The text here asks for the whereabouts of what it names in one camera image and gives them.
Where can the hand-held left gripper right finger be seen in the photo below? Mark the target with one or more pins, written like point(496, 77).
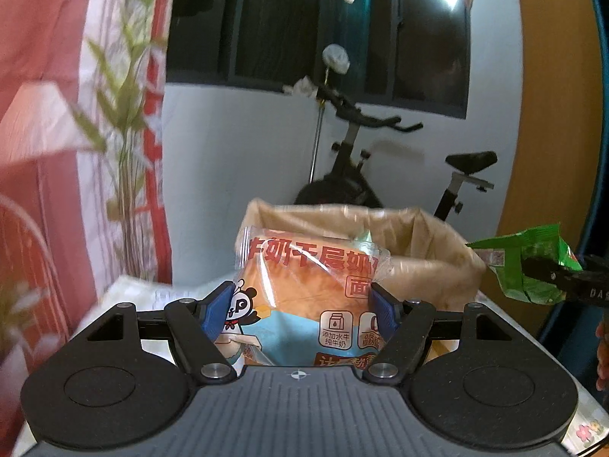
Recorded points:
point(383, 313)

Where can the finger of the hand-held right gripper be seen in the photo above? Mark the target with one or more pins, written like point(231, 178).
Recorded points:
point(547, 271)

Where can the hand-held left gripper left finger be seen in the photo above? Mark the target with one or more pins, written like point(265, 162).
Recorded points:
point(216, 313)

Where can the green crinkled snack packet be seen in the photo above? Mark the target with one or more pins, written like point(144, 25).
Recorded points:
point(514, 252)

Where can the cardboard box with plastic liner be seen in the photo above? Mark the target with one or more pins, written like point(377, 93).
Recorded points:
point(428, 247)

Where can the bread packet with panda print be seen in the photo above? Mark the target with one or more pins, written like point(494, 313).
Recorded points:
point(304, 285)

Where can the person's right hand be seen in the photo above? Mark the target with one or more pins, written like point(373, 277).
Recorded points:
point(604, 357)

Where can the black exercise bike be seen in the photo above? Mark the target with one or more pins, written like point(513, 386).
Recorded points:
point(342, 190)

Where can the wooden panel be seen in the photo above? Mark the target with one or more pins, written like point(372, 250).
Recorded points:
point(552, 104)

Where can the metal pole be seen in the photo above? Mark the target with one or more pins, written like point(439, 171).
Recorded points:
point(316, 143)

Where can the white plastic bag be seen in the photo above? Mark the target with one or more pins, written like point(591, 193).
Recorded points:
point(336, 57)
point(299, 87)

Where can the red white plant-print curtain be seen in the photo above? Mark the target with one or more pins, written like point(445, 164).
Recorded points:
point(47, 128)

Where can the dark window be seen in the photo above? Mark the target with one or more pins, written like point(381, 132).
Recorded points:
point(285, 24)

